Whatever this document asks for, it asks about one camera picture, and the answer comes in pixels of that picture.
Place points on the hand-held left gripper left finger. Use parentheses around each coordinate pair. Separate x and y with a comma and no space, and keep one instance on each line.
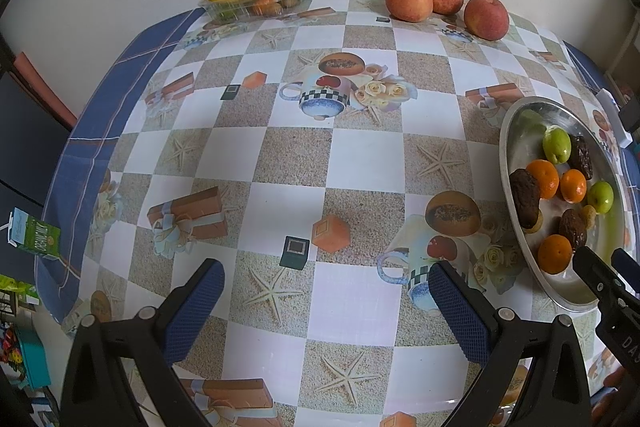
(195,307)

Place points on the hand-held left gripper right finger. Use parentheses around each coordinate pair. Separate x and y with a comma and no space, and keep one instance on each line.
(460,317)

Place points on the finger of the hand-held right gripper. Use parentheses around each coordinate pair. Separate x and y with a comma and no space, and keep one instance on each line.
(627,269)
(595,274)

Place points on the large orange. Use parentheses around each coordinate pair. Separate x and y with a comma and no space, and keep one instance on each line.
(555,253)
(545,179)

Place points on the dark brown dried date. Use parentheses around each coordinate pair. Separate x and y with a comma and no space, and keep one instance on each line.
(525,202)
(582,157)
(572,229)

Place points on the green apple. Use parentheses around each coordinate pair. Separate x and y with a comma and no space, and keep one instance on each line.
(600,197)
(557,145)

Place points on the small tangerine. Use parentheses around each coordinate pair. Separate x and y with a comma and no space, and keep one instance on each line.
(573,185)

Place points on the round metal bowl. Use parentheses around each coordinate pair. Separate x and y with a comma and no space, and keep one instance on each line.
(520,147)

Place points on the teal box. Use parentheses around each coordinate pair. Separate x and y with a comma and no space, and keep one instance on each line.
(32,357)

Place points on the green white drink carton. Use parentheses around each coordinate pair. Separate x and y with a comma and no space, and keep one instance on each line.
(35,234)

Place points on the green packet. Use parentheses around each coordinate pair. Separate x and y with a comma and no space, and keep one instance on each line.
(17,289)

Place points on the colourful toy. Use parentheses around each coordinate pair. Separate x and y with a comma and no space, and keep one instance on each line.
(9,352)

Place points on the checkered printed tablecloth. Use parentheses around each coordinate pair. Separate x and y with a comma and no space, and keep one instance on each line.
(350,157)

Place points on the blue tablecloth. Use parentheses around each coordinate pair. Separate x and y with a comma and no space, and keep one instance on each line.
(85,117)

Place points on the clear plastic tray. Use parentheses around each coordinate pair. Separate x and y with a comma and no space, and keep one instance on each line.
(235,12)

